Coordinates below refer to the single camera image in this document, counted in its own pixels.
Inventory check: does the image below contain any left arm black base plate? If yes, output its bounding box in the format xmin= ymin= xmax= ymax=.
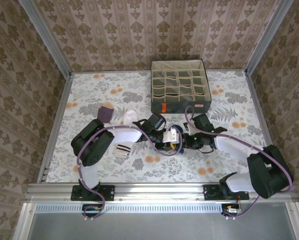
xmin=71 ymin=184 xmax=115 ymax=202

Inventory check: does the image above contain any floral tablecloth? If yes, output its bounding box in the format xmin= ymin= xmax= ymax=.
xmin=43 ymin=70 xmax=280 ymax=183

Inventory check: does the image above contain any purple sock with blue toe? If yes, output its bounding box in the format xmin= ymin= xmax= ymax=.
xmin=169 ymin=124 xmax=186 ymax=155

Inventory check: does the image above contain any white sock with striped cuff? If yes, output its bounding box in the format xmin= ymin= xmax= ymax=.
xmin=111 ymin=109 xmax=139 ymax=159

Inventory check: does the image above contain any slotted cable duct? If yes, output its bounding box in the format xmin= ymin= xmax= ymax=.
xmin=34 ymin=202 xmax=288 ymax=214

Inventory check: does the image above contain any grey metal panel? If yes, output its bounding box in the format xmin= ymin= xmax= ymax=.
xmin=13 ymin=202 xmax=299 ymax=240

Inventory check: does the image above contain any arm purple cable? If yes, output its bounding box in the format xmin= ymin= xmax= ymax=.
xmin=76 ymin=125 xmax=185 ymax=222
xmin=184 ymin=106 xmax=295 ymax=221

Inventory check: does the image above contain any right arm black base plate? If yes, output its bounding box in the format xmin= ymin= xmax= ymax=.
xmin=203 ymin=184 xmax=250 ymax=202

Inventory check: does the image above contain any wide aluminium base rail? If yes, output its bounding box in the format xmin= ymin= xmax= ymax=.
xmin=26 ymin=182 xmax=297 ymax=202

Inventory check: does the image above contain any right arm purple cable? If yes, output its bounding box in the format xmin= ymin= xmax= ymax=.
xmin=184 ymin=106 xmax=295 ymax=221

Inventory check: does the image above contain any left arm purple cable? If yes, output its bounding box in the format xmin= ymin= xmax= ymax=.
xmin=76 ymin=125 xmax=185 ymax=222

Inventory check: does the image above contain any aluminium frame post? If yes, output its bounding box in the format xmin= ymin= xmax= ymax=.
xmin=18 ymin=0 xmax=73 ymax=77
xmin=244 ymin=0 xmax=295 ymax=76

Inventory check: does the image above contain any grey fabric sock organizer box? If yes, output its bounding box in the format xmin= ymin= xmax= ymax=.
xmin=150 ymin=58 xmax=213 ymax=115

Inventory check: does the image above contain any aluminium side rail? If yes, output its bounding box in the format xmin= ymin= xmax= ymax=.
xmin=245 ymin=71 xmax=286 ymax=183
xmin=36 ymin=72 xmax=74 ymax=184

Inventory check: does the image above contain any black connector bracket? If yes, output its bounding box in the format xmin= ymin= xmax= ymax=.
xmin=221 ymin=203 xmax=243 ymax=217
xmin=81 ymin=203 xmax=103 ymax=218

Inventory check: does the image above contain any purple sock with tan toe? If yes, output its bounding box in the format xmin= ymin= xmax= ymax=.
xmin=96 ymin=102 xmax=115 ymax=125

